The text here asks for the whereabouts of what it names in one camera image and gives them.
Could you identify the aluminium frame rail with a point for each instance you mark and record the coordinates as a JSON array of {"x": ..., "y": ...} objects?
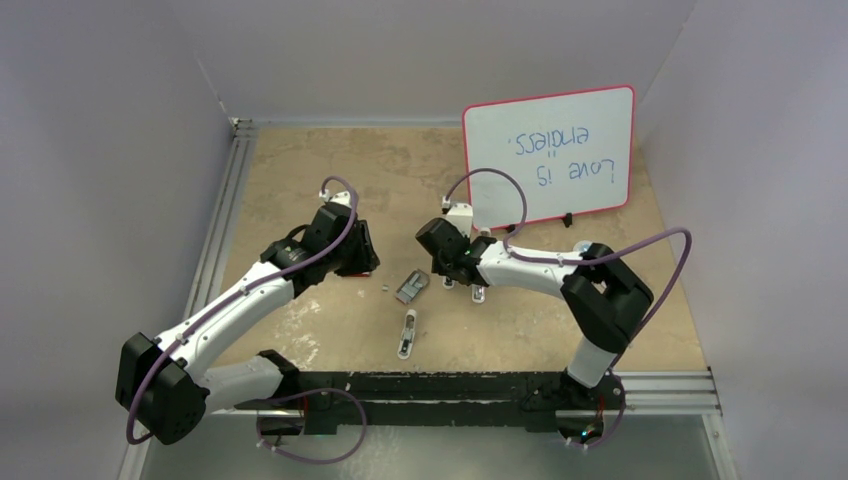
[{"x": 208, "y": 278}]

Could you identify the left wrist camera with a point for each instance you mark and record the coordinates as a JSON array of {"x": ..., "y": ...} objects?
[{"x": 343, "y": 198}]

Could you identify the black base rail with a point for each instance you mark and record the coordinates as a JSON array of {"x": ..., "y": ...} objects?
[{"x": 538, "y": 402}]

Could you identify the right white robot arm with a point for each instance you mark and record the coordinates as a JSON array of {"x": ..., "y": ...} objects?
[{"x": 606, "y": 298}]

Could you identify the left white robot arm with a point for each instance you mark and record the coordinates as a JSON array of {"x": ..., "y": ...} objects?
[{"x": 164, "y": 383}]

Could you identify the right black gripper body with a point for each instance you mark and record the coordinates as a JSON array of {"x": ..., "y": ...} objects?
[{"x": 439, "y": 267}]

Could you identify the blue patterned oval case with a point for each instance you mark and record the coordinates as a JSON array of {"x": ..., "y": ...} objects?
[{"x": 582, "y": 246}]

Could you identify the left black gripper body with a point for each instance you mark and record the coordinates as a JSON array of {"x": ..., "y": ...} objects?
[{"x": 347, "y": 255}]

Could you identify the red-framed whiteboard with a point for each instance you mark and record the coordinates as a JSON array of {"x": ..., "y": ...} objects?
[{"x": 542, "y": 158}]

